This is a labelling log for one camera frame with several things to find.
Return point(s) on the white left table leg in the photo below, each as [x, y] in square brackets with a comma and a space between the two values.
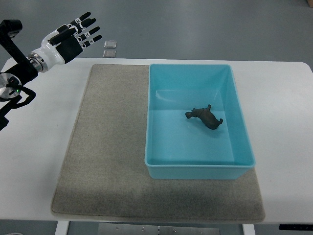
[62, 228]

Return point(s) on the floor socket plate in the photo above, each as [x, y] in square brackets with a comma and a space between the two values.
[109, 54]
[110, 44]

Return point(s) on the white table leg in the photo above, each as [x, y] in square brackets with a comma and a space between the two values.
[62, 228]
[248, 229]

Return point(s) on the upper floor socket plate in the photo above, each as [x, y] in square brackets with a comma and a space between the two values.
[110, 44]

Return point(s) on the black table control panel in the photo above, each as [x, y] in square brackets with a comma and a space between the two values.
[296, 227]

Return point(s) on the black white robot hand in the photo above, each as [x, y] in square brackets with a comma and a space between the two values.
[67, 42]

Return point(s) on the blue plastic box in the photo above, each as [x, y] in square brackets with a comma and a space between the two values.
[181, 148]

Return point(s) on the brown toy hippo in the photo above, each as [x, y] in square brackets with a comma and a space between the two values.
[206, 116]

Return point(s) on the lower floor socket plate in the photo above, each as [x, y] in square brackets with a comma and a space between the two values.
[109, 54]

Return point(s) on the grey felt mat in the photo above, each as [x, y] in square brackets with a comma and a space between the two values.
[104, 174]

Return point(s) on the white right table leg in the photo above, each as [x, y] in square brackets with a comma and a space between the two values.
[248, 229]

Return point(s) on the grey metal table crossbar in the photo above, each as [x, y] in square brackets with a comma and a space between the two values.
[132, 229]

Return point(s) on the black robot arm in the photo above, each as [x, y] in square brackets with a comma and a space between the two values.
[13, 80]

